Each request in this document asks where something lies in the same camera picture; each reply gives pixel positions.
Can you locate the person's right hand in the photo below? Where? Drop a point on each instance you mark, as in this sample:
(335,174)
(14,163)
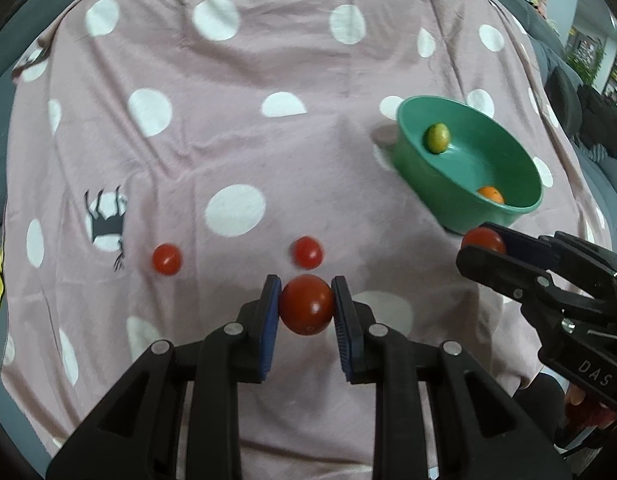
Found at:
(575,396)

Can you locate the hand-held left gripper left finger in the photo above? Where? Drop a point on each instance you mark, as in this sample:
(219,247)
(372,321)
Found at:
(271,330)

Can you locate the green plant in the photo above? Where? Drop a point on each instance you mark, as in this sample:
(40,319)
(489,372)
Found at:
(585,60)

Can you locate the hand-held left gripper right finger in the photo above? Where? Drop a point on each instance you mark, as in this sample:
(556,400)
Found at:
(344,330)

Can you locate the orange cherry tomato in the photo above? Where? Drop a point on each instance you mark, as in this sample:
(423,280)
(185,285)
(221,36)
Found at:
(491,194)

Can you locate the dark cloth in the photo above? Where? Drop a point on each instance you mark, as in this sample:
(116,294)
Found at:
(600,120)

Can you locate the red cherry tomato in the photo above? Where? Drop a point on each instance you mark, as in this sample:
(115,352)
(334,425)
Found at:
(308,251)
(483,241)
(167,259)
(306,305)

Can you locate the green olive-like tomato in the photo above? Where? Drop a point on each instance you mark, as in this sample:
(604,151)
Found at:
(437,137)

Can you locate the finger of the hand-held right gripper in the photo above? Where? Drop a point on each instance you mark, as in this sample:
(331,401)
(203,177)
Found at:
(528,246)
(488,265)

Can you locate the green bowl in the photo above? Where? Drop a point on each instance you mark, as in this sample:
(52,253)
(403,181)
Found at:
(468,160)

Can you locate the pink polka dot blanket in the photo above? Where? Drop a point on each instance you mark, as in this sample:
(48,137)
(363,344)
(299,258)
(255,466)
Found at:
(188,110)

